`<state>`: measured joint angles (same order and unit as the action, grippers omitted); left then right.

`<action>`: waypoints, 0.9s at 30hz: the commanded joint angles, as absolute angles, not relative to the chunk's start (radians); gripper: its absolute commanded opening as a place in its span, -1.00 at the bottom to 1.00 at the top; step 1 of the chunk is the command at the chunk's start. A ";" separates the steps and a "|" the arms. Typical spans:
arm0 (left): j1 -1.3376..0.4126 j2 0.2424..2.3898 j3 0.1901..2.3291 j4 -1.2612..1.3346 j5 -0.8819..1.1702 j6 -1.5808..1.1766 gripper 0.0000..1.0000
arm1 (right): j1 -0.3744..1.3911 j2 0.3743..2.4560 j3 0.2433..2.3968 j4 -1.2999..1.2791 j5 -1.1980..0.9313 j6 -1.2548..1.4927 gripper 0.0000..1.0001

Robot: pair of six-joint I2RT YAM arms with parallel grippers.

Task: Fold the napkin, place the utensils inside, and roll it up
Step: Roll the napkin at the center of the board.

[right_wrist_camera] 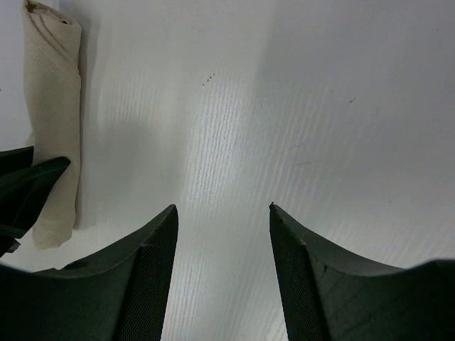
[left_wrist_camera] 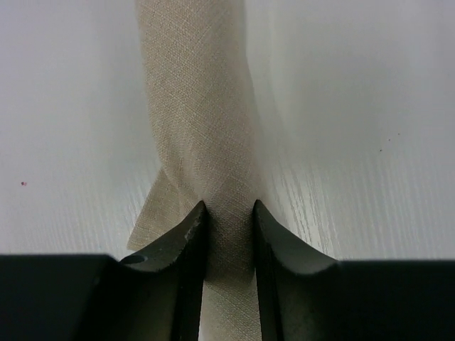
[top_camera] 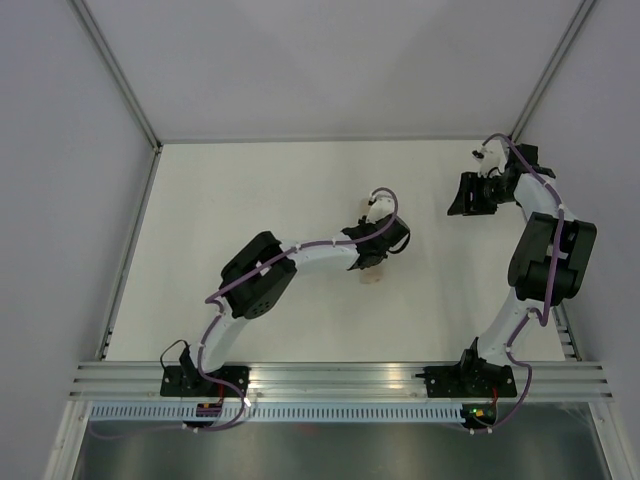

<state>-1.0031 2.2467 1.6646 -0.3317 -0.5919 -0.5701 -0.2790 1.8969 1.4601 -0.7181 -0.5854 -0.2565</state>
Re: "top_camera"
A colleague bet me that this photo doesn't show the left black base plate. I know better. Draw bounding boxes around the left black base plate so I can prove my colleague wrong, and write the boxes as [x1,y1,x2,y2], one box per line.
[160,365,250,398]

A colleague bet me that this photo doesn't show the beige cloth napkin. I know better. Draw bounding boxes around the beige cloth napkin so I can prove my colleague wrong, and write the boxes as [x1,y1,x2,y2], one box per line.
[359,262,384,284]

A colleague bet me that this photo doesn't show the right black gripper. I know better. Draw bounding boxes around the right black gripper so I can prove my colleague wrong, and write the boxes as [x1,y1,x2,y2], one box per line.
[448,171,516,217]

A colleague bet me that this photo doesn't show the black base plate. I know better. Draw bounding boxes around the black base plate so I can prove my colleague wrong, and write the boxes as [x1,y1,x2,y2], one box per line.
[160,365,250,398]
[414,365,517,399]

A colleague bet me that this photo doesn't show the left aluminium frame post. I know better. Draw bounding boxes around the left aluminium frame post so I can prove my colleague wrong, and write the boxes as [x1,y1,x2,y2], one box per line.
[67,0,162,151]

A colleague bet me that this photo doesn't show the aluminium front rail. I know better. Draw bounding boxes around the aluminium front rail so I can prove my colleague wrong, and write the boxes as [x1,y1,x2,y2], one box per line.
[66,361,613,403]

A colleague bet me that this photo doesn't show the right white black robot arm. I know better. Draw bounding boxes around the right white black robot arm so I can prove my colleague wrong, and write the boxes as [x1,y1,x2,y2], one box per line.
[426,144,597,398]

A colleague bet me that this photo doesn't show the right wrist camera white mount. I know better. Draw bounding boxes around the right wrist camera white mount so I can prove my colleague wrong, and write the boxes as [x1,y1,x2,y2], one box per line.
[471,141,507,179]

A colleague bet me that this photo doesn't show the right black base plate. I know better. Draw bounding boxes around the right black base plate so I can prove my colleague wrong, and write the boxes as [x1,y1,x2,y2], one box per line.
[414,365,517,399]

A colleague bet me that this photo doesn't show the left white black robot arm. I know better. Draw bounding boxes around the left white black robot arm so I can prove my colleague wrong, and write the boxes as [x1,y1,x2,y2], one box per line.
[179,214,410,396]

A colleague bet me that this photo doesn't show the white slotted cable duct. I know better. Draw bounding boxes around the white slotted cable duct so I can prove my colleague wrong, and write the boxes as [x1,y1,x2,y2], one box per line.
[89,401,464,424]

